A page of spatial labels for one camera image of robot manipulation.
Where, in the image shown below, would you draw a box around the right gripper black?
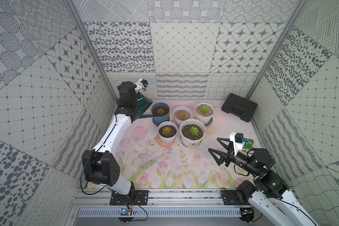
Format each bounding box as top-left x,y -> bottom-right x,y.
208,138 -> 260,177

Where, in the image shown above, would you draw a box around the large white pot green succulent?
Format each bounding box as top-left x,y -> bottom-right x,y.
179,119 -> 206,148

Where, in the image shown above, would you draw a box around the white pot brown soil succulent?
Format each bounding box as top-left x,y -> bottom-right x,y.
195,103 -> 214,125

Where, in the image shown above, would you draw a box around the small white pot reddish succulent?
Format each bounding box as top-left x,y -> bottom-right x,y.
173,106 -> 192,126

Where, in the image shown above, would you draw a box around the white pot yellow-green succulent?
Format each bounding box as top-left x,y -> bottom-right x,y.
158,121 -> 178,143

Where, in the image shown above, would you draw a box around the dark green watering can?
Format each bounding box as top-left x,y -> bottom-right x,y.
132,92 -> 155,122

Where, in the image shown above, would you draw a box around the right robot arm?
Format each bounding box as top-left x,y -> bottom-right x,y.
208,133 -> 317,226

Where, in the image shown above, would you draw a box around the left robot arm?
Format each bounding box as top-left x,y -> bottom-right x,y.
82,79 -> 148,202

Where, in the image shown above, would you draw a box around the blue-grey pot red succulent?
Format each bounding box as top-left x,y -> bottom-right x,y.
151,103 -> 170,126

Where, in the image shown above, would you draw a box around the blue-grey saucer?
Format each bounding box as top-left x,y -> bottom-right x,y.
205,118 -> 213,127

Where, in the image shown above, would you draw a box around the black plastic tool case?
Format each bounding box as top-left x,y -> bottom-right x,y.
221,93 -> 258,122

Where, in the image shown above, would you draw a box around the floral pink table mat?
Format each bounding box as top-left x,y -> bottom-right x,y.
86,99 -> 279,189

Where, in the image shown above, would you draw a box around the terracotta saucer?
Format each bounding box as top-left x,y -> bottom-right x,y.
156,135 -> 175,147

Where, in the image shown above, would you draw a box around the small green circuit board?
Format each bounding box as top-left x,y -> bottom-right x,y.
118,208 -> 133,223

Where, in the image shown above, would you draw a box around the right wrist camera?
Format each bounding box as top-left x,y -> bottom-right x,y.
229,132 -> 248,155

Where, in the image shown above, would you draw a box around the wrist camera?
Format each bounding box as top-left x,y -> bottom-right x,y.
134,78 -> 148,93
229,132 -> 248,155

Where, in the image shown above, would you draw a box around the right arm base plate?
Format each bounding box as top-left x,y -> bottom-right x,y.
219,188 -> 258,205

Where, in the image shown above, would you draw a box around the aluminium mounting rail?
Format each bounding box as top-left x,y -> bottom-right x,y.
69,187 -> 301,209

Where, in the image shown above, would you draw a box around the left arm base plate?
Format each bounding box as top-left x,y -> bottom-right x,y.
110,190 -> 149,206

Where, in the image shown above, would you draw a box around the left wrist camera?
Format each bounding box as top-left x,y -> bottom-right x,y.
134,78 -> 148,93

